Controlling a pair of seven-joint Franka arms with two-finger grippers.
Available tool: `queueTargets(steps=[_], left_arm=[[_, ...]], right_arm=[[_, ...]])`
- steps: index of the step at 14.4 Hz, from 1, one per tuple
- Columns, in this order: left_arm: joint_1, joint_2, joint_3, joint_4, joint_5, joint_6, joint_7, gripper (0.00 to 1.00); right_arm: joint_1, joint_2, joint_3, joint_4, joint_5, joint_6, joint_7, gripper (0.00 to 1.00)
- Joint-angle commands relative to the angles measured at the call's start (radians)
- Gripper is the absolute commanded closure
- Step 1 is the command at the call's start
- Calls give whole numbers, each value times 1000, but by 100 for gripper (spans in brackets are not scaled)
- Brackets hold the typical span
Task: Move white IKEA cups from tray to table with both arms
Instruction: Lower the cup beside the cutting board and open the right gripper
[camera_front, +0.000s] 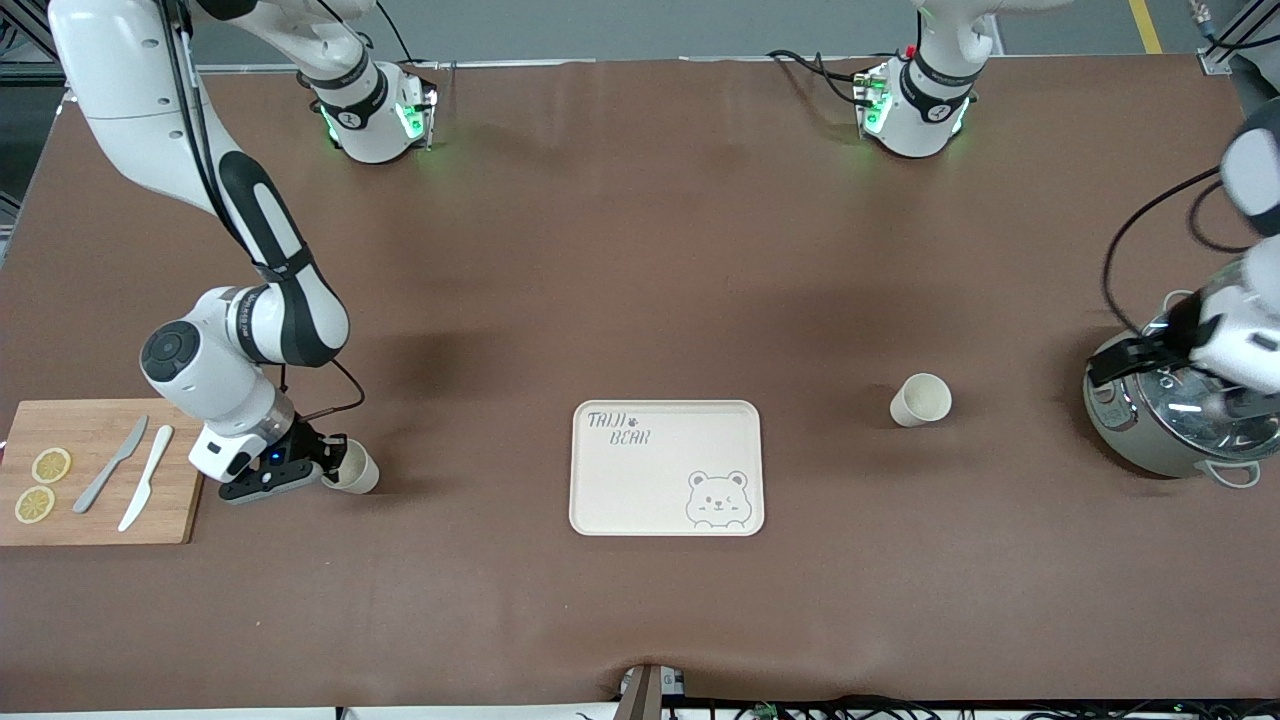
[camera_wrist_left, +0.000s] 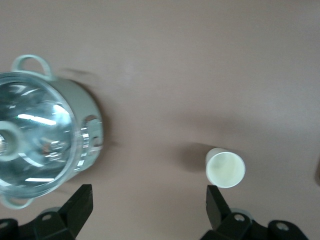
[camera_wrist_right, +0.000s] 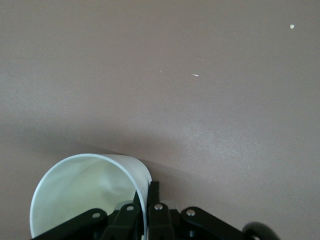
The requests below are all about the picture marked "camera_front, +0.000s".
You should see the white plastic cup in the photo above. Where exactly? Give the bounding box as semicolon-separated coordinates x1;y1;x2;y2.
325;440;382;497
889;372;954;430

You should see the grey electric cooking pot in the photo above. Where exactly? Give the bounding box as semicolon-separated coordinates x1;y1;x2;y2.
1083;289;1280;489

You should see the glass pot lid with knob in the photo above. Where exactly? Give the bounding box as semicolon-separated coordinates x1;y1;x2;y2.
1135;345;1280;453

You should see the bamboo cutting board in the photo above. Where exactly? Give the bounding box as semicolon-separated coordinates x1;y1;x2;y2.
0;398;221;547

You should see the white plastic knife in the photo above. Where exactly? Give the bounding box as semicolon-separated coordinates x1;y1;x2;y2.
118;425;175;533

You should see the grey plastic knife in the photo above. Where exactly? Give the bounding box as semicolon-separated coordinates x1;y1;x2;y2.
72;415;149;515

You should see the white tray with bear print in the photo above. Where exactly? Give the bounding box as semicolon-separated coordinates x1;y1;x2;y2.
568;399;766;538

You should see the brown table cover sheet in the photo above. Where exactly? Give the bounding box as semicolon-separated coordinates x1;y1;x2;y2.
0;55;1280;714

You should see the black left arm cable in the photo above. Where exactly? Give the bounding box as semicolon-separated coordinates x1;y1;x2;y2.
1186;180;1257;254
1102;165;1227;337

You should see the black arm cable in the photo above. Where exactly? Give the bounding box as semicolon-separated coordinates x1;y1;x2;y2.
1102;165;1227;337
1186;180;1257;254
158;0;367;423

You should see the aluminium frame profile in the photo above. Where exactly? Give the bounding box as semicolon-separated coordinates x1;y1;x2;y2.
1190;0;1280;77
0;0;63;83

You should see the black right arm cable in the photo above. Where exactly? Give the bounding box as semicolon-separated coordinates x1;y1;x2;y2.
158;0;367;423

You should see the grey camera mounting post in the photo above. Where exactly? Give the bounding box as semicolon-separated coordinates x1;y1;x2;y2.
617;663;691;720

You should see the black right base cable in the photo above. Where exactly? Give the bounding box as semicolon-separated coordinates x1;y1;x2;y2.
375;0;417;67

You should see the black base cable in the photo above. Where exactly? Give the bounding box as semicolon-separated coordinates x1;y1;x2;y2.
767;49;901;107
375;0;417;67

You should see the black left base cable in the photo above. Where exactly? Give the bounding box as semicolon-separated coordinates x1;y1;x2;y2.
767;49;901;107

